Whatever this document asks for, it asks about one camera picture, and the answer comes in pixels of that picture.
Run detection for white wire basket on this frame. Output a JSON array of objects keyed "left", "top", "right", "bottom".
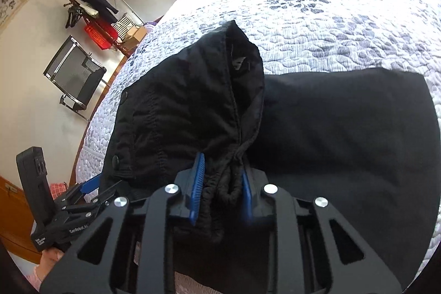
[{"left": 112, "top": 13, "right": 141, "bottom": 40}]

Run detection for wooden coat rack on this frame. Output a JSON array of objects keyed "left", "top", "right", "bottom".
[{"left": 68, "top": 0, "right": 134, "bottom": 58}]

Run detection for black pants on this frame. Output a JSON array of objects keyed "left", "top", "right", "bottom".
[{"left": 100, "top": 21, "right": 440, "bottom": 293}]

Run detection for black mesh chair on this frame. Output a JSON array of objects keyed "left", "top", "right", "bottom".
[{"left": 43, "top": 35, "right": 108, "bottom": 122}]

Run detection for black garment on rack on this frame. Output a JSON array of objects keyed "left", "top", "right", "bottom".
[{"left": 82, "top": 0, "right": 118, "bottom": 24}]

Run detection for grey quilted bedspread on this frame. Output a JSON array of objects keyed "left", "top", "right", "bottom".
[{"left": 73, "top": 0, "right": 440, "bottom": 182}]

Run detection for red bag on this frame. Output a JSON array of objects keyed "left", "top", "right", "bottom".
[{"left": 84, "top": 19, "right": 118, "bottom": 50}]

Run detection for left hand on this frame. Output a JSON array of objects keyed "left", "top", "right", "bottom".
[{"left": 25, "top": 248, "right": 64, "bottom": 292}]

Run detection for cardboard boxes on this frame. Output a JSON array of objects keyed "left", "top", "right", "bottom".
[{"left": 122, "top": 26, "right": 147, "bottom": 51}]

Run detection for framed wall picture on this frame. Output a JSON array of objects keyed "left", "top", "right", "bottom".
[{"left": 0, "top": 0, "right": 28, "bottom": 33}]

